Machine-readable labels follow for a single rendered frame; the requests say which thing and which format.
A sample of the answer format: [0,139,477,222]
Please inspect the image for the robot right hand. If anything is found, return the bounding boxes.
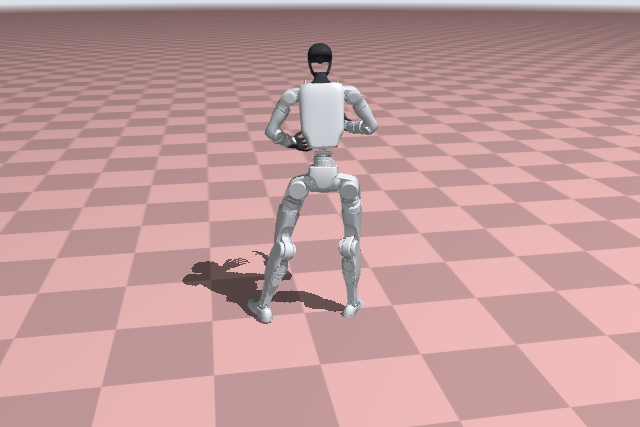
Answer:
[344,113,352,131]

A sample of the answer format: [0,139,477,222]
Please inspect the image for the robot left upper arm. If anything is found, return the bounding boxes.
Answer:
[265,87,300,141]

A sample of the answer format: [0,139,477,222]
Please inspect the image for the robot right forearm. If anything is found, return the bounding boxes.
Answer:
[344,120,364,134]

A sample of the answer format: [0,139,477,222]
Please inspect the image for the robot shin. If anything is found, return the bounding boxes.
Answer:
[258,242,289,308]
[341,240,361,307]

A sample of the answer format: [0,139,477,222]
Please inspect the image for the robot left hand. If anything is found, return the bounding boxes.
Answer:
[289,131,313,152]

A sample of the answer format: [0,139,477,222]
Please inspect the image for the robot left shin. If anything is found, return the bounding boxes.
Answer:
[258,242,289,308]

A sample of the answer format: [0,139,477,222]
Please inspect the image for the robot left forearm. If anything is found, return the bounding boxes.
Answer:
[265,129,297,148]

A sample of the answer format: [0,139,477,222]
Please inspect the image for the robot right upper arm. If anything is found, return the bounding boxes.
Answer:
[343,86,378,135]

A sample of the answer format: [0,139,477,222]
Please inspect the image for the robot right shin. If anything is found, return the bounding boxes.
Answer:
[341,240,361,307]

